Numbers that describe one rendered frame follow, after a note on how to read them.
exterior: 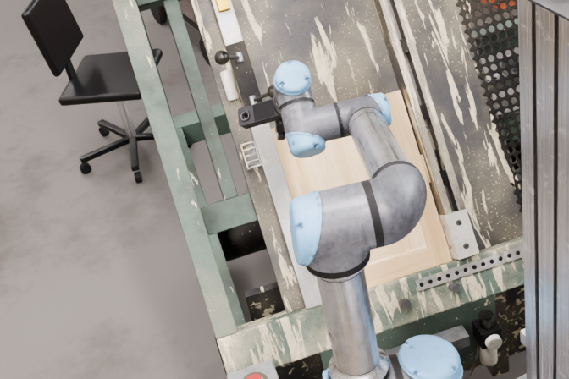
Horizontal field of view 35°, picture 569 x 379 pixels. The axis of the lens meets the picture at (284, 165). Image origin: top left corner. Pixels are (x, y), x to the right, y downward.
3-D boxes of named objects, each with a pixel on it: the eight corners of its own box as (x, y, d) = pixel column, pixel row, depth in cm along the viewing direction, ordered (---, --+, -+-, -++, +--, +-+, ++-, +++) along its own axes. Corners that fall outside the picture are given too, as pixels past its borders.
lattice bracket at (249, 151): (246, 169, 239) (247, 169, 236) (239, 145, 239) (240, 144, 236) (261, 165, 239) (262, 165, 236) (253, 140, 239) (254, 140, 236)
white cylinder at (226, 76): (218, 73, 239) (228, 101, 239) (219, 72, 236) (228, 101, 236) (229, 70, 239) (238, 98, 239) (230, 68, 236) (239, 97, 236)
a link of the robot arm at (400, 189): (444, 184, 142) (379, 76, 186) (377, 200, 142) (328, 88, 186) (451, 244, 148) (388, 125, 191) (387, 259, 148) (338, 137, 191)
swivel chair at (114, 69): (172, 107, 508) (125, -49, 452) (205, 159, 460) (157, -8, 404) (69, 145, 495) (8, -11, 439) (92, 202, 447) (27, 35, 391)
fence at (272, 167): (304, 307, 240) (306, 309, 236) (201, -30, 239) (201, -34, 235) (322, 301, 240) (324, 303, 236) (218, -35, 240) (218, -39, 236)
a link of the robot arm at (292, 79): (278, 98, 181) (270, 60, 183) (277, 117, 191) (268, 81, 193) (317, 90, 181) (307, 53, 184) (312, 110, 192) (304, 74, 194)
